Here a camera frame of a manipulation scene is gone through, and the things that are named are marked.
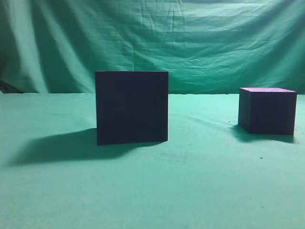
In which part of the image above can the large dark groove box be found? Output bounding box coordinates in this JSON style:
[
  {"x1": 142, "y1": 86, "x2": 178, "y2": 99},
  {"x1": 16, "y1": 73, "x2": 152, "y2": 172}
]
[{"x1": 95, "y1": 71, "x2": 169, "y2": 146}]

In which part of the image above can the green backdrop cloth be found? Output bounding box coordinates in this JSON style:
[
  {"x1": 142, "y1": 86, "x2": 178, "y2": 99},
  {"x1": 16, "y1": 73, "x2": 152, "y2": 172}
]
[{"x1": 0, "y1": 0, "x2": 305, "y2": 94}]

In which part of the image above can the green table cloth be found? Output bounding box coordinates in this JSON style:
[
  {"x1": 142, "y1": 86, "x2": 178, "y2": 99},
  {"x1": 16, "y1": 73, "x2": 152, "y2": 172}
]
[{"x1": 0, "y1": 94, "x2": 305, "y2": 229}]

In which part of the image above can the small purple cube block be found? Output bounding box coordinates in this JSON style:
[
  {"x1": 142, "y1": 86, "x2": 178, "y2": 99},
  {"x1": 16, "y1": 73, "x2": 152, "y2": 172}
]
[{"x1": 238, "y1": 87, "x2": 297, "y2": 135}]

